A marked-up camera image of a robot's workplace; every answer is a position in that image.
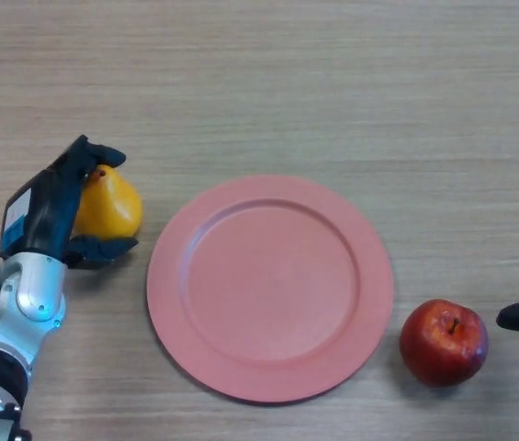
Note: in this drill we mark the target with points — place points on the red apple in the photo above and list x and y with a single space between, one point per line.
443 344

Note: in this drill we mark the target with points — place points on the yellow pear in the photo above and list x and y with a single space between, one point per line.
112 206

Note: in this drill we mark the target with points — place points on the pink round plate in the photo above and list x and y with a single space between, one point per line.
270 289

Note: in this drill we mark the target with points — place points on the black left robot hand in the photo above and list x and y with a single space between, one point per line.
48 216

